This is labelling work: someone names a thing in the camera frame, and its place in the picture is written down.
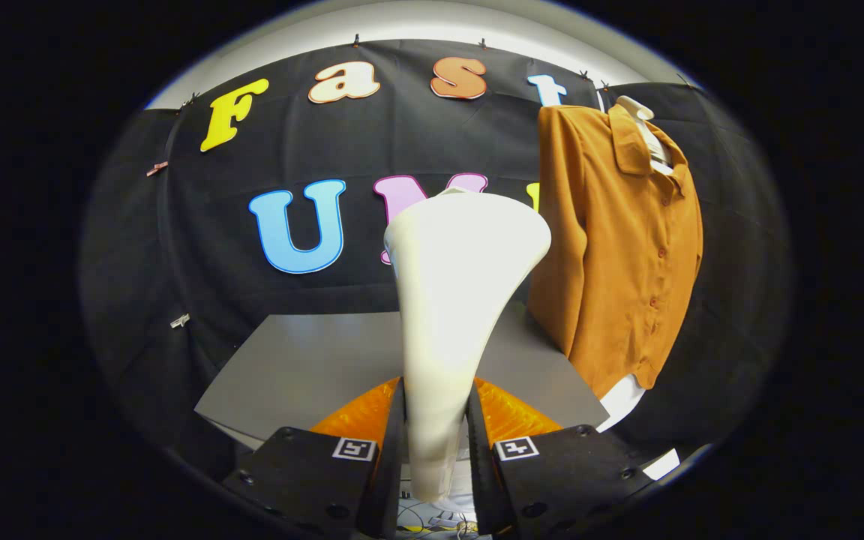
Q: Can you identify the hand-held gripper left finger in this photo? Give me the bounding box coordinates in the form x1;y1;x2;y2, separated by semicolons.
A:
220;377;408;540

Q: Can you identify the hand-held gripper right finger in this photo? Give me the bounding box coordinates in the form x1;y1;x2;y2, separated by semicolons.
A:
466;377;659;538

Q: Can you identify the white garment steamer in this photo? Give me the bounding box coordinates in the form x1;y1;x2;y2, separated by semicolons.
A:
383;187;553;503

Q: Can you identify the orange-brown button shirt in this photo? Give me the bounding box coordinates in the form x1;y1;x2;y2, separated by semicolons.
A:
526;103;704;400

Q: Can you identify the white clothes hanger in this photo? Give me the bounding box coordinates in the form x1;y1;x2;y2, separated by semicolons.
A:
616;95;677;177

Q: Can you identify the black backdrop cloth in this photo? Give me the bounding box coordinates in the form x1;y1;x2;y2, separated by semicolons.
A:
79;39;791;481

